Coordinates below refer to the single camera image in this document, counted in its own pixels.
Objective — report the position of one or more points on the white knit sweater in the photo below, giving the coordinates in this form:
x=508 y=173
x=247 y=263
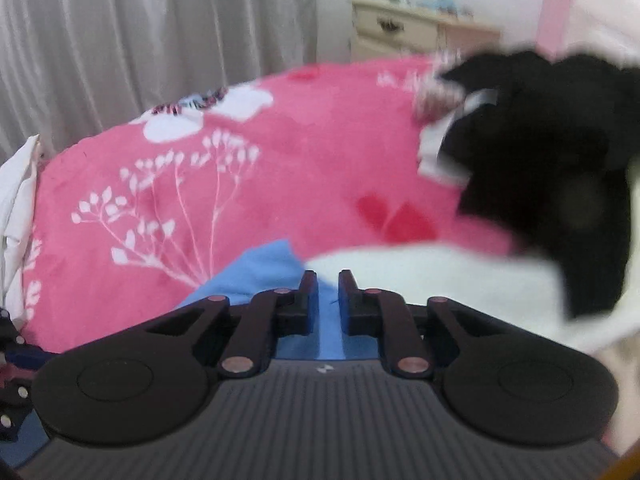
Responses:
x=524 y=291

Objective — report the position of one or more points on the pink white headboard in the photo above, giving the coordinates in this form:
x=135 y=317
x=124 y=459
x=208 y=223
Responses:
x=607 y=27

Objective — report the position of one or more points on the black garment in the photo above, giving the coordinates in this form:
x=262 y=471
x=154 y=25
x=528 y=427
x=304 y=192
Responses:
x=547 y=158

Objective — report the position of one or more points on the cream nightstand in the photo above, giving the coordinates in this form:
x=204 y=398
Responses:
x=381 y=29

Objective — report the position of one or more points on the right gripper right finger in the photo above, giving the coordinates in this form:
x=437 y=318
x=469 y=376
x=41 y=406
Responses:
x=498 y=379

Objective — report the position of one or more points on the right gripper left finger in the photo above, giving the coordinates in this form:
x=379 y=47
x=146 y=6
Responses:
x=151 y=379

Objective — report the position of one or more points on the pink floral bed blanket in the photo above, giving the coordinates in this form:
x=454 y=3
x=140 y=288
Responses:
x=130 y=222

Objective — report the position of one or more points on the light blue t-shirt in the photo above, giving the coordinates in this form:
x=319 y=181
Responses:
x=274 y=265

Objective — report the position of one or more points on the grey curtain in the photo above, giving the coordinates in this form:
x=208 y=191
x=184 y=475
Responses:
x=74 y=68

